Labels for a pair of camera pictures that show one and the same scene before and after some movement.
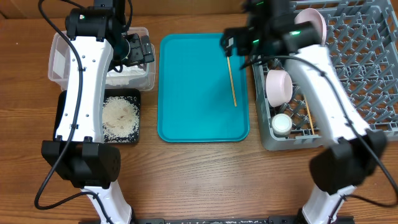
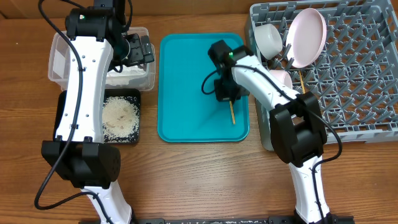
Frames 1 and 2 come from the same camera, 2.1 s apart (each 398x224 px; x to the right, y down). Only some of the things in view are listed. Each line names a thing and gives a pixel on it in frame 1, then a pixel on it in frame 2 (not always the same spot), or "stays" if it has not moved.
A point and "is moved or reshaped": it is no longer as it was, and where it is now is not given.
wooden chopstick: [232, 83] is moved or reshaped
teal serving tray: [196, 101] stays
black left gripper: [140, 56] stays
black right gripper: [239, 35] -> [221, 96]
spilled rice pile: [120, 119] stays
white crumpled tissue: [124, 78] stays
